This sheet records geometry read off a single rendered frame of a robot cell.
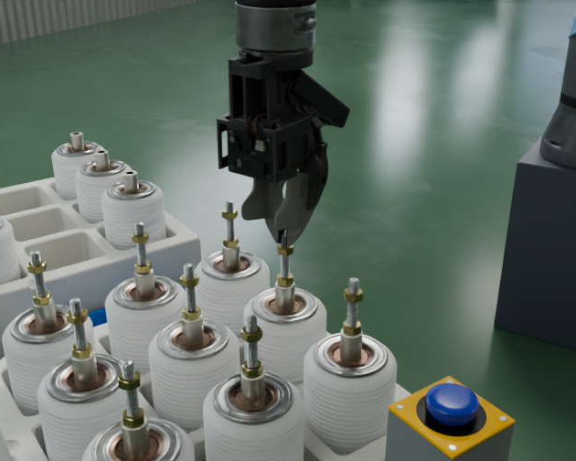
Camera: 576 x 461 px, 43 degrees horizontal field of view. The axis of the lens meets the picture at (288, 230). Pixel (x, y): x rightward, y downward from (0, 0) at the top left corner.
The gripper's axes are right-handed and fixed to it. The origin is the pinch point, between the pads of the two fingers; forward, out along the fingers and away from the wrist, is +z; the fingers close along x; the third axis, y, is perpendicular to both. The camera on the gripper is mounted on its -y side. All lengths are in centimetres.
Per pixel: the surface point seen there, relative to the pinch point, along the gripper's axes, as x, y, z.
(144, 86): -155, -130, 34
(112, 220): -39.4, -9.3, 12.8
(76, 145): -61, -21, 8
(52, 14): -269, -182, 25
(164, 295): -12.6, 7.1, 9.1
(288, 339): 3.0, 4.2, 10.8
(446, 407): 25.7, 16.1, 1.5
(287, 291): 0.8, 1.2, 6.8
